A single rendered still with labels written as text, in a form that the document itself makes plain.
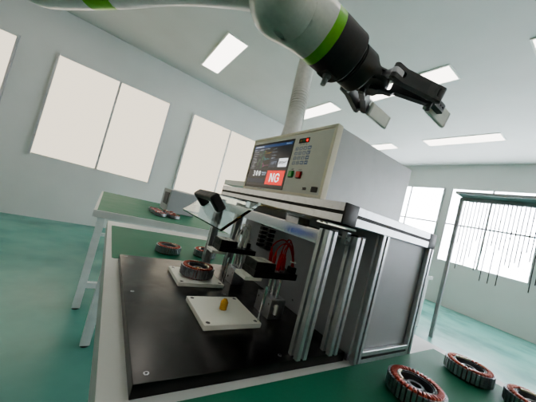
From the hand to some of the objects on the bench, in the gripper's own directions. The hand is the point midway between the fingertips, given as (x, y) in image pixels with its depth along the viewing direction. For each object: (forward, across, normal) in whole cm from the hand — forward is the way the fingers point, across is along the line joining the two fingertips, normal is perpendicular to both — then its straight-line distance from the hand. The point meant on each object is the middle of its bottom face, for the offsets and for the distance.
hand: (410, 120), depth 53 cm
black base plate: (-12, -26, -65) cm, 71 cm away
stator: (+22, +15, -53) cm, 59 cm away
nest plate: (-15, -39, -65) cm, 77 cm away
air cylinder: (+2, -16, -59) cm, 61 cm away
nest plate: (-13, -15, -61) cm, 64 cm away
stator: (-19, -75, -74) cm, 107 cm away
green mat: (+4, -92, -74) cm, 118 cm away
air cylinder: (0, -40, -63) cm, 75 cm away
